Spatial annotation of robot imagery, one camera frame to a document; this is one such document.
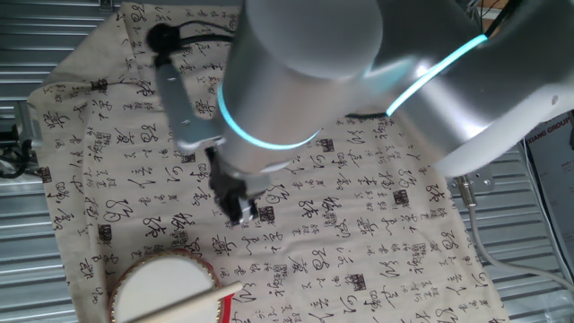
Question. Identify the beige calligraphy print cloth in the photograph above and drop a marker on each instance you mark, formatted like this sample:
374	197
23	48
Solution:
336	233

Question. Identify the printed poster board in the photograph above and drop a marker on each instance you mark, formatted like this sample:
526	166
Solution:
553	179

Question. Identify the grey metal camera bracket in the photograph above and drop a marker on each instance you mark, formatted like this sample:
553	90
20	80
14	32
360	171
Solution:
179	107

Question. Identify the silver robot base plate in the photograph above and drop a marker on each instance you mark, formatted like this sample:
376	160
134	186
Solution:
477	181

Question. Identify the light wooden drumstick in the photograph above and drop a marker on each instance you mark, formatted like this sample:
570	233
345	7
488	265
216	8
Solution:
197	302

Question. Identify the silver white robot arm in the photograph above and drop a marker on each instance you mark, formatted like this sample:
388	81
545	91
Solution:
359	76

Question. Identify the red drum with white skin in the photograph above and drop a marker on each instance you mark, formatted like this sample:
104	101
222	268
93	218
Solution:
161	287

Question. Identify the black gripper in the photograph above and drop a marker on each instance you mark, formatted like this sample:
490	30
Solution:
224	177

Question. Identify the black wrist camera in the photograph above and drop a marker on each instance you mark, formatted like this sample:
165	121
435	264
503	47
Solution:
162	39

